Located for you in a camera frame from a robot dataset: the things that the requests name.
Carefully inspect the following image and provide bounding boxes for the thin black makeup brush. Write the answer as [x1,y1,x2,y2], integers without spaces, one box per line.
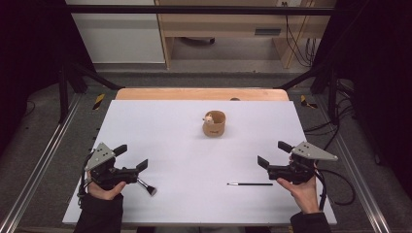
[226,182,274,187]

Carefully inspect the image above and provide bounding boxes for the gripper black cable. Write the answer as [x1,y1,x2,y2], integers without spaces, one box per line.
[77,150,95,208]
[314,167,357,212]

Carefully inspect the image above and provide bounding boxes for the aluminium rail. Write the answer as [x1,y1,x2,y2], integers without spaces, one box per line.
[314,93,394,233]
[0,92,83,233]

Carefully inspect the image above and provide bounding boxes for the round wooden cup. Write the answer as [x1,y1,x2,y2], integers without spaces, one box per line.
[202,110,227,138]

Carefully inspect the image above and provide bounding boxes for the person's right hand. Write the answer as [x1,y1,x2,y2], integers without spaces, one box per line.
[276,176,321,215]

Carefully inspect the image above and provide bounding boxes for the fan makeup brush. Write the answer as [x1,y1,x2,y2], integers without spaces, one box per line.
[136,178,158,197]

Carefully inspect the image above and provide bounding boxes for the black curtain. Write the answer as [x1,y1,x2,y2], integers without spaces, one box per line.
[0,0,95,157]
[313,0,412,198]

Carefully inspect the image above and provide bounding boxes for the person's left hand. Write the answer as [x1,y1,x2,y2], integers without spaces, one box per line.
[86,173,127,201]

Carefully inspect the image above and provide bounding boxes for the black horizontal frame bar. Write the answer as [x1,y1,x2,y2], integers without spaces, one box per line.
[63,4,335,17]

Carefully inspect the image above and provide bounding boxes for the wooden desk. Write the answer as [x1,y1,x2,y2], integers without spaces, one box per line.
[154,0,336,70]

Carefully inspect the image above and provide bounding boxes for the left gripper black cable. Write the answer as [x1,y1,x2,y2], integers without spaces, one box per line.
[77,150,95,208]

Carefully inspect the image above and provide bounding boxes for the hanging black cables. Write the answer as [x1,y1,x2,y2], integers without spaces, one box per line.
[281,1,318,68]

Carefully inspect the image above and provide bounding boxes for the black yellow striped tape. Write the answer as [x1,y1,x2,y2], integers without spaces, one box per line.
[299,94,319,110]
[92,93,107,112]

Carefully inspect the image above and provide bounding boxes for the black metal stand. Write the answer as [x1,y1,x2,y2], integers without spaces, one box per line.
[274,62,342,126]
[57,59,126,124]

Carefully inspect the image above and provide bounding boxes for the black floor cables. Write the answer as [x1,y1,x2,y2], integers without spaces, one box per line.
[303,79,358,153]

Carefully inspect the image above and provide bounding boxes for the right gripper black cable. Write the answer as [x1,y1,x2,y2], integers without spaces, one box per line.
[314,167,357,212]

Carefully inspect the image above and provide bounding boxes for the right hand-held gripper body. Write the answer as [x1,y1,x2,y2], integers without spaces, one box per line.
[267,141,339,185]

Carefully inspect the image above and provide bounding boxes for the white cabinet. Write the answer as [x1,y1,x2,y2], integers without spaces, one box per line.
[64,0,166,64]

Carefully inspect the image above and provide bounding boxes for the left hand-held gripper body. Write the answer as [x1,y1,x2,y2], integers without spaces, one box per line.
[85,142,141,191]

